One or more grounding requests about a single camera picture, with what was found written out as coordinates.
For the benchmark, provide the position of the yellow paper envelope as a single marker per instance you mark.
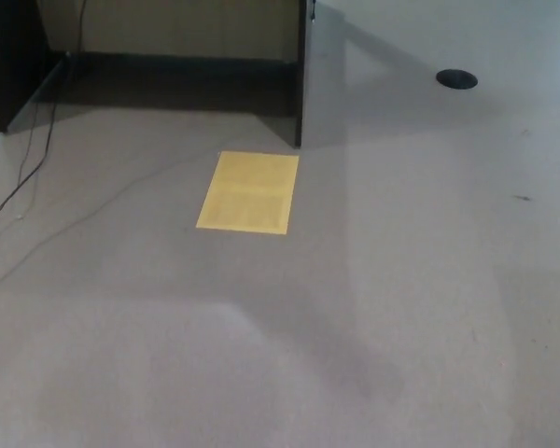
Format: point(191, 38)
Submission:
point(249, 191)

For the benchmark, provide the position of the black round floor grommet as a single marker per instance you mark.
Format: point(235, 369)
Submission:
point(457, 78)

